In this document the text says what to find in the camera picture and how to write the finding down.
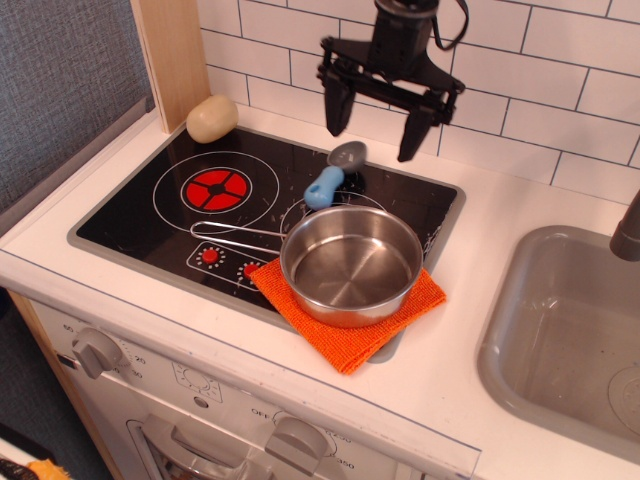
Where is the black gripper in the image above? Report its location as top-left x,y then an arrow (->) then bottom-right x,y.
318,9 -> 465,162

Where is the blue-handled grey scoop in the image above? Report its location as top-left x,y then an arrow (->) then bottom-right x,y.
303,141 -> 368,211

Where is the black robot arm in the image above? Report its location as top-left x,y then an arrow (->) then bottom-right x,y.
317,1 -> 469,162

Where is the red stove knob right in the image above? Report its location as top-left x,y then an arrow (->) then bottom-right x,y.
241,263 -> 261,281

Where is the red stove knob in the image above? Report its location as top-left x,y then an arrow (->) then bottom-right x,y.
241,263 -> 261,281
201,248 -> 220,265

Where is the black toy stove top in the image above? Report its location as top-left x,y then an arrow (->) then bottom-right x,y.
66,123 -> 467,365

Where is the red stove knob left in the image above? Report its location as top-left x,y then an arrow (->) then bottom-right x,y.
201,248 -> 220,265

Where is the stainless steel pot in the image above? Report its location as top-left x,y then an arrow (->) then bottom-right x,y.
190,205 -> 424,328

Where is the beige toy potato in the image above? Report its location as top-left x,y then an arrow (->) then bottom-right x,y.
186,94 -> 239,144

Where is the orange cloth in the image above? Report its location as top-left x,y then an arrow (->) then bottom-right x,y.
249,260 -> 446,375

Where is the grey faucet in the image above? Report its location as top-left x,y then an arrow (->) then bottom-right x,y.
609,191 -> 640,262

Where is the grey sink basin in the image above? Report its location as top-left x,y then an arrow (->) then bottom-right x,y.
478,225 -> 639,463

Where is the grey oven knob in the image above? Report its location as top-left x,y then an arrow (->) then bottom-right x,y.
265,417 -> 329,476

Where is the grey timer knob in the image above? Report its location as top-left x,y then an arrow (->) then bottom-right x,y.
72,328 -> 123,379

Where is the black cable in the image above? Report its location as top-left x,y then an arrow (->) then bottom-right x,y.
431,0 -> 471,52

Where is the wooden post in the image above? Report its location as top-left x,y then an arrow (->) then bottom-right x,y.
130,0 -> 210,133

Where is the grey oven door handle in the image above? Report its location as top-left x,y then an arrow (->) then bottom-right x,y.
140,415 -> 274,479

